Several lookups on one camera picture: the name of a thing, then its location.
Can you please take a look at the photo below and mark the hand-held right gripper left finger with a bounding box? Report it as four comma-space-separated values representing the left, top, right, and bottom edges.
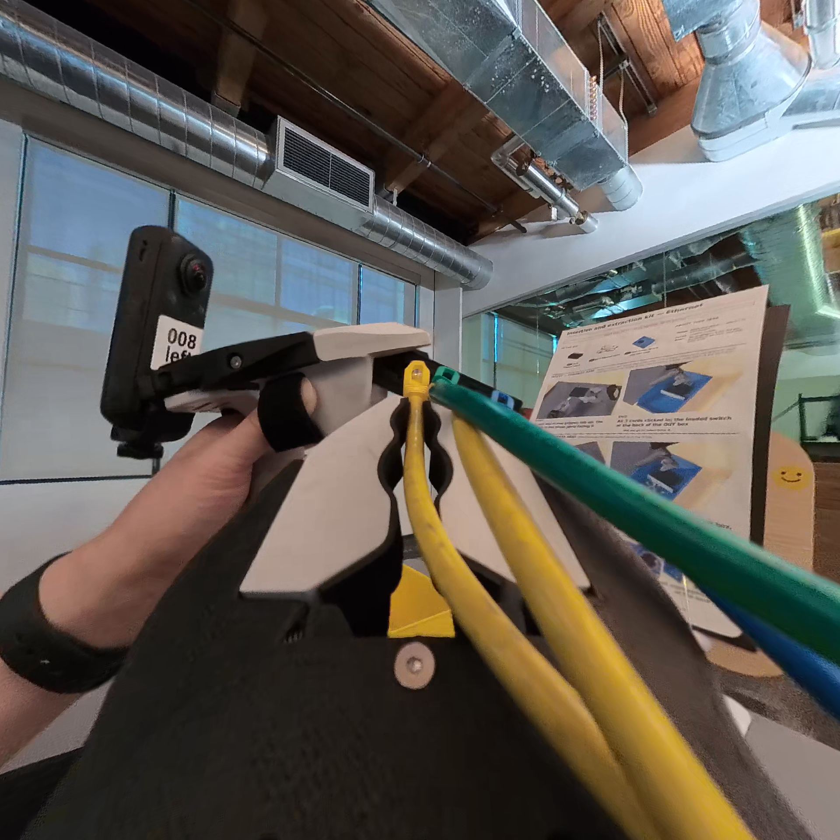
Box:
238, 394, 404, 636

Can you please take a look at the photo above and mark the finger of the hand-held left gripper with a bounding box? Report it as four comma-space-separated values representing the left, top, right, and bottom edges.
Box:
312, 322, 434, 363

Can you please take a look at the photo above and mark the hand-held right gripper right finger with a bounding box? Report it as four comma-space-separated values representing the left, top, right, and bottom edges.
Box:
423, 402, 592, 636

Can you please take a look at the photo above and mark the yellow ethernet cable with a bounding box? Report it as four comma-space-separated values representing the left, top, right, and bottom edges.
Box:
402, 360, 756, 840

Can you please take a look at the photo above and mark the yellow plastic bin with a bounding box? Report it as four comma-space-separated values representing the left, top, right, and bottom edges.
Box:
387, 564, 455, 639

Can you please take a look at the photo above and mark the green ethernet cable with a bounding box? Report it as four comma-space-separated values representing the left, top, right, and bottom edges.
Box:
430, 367, 840, 664

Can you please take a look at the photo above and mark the blue ethernet cable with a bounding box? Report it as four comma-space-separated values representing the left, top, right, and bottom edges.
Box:
491, 390, 840, 723

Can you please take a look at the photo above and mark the person's left hand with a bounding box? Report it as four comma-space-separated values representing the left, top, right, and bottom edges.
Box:
61, 374, 324, 649

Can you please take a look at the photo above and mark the window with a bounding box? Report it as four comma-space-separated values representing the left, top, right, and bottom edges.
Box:
0, 134, 421, 483

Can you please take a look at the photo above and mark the metal pipe fitting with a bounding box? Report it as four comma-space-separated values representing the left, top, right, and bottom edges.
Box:
491, 134, 599, 234

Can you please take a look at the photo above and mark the printed instruction sheet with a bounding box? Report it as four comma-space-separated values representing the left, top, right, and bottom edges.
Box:
528, 285, 770, 641

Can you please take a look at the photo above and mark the black wrist band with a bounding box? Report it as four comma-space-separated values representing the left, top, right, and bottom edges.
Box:
0, 554, 129, 693

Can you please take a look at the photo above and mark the white duct air vent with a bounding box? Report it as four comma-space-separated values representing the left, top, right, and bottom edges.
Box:
266, 117, 376, 214

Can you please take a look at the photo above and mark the round metal duct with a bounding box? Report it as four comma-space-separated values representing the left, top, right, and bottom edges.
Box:
0, 13, 494, 290

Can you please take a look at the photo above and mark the large rectangular metal duct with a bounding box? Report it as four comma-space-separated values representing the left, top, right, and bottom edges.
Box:
367, 0, 644, 211

